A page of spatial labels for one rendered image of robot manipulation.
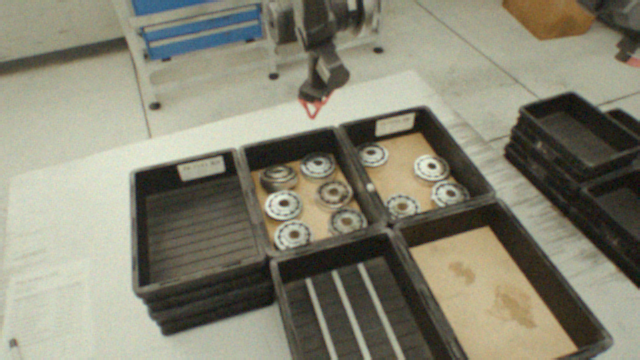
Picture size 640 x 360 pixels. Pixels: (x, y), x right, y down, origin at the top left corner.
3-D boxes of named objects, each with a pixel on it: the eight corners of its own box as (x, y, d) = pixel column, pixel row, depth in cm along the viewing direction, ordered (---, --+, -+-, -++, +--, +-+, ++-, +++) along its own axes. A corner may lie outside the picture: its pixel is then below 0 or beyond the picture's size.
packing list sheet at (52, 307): (3, 280, 126) (2, 280, 125) (89, 253, 131) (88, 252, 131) (-8, 395, 104) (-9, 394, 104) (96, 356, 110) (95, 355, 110)
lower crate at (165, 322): (153, 221, 139) (141, 196, 130) (247, 198, 144) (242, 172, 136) (161, 341, 112) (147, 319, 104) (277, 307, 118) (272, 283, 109)
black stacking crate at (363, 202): (243, 175, 136) (237, 147, 128) (335, 153, 142) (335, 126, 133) (273, 284, 110) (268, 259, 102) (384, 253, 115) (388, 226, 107)
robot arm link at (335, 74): (329, 8, 97) (293, 24, 97) (352, 37, 91) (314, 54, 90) (337, 50, 107) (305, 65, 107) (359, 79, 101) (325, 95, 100)
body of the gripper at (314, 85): (339, 80, 113) (341, 56, 108) (321, 103, 107) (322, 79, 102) (316, 72, 115) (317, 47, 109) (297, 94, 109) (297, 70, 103)
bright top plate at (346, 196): (311, 185, 126) (311, 183, 126) (345, 177, 128) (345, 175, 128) (321, 211, 120) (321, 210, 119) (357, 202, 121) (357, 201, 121)
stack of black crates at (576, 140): (490, 179, 223) (517, 106, 190) (538, 162, 230) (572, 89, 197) (547, 239, 197) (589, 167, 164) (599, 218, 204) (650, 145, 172)
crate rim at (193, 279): (131, 175, 124) (128, 169, 122) (237, 152, 129) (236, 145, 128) (135, 301, 97) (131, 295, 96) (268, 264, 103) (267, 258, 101)
